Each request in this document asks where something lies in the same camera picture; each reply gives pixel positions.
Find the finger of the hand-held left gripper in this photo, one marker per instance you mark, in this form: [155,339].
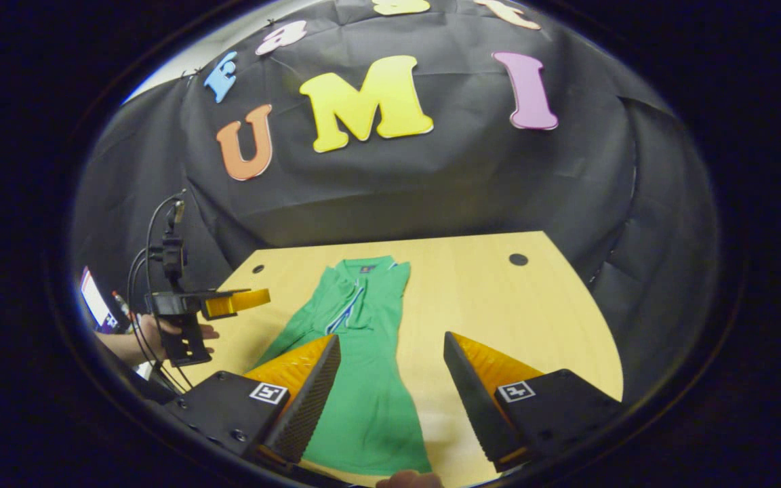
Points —
[241,301]

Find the computer monitor screen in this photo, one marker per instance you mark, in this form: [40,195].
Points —
[95,298]

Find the green T-shirt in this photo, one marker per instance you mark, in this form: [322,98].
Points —
[370,407]

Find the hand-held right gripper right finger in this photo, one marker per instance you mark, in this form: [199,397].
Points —
[472,396]

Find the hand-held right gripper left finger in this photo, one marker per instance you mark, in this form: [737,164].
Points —
[309,400]

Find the black backdrop cloth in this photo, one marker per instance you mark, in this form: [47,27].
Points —
[431,183]

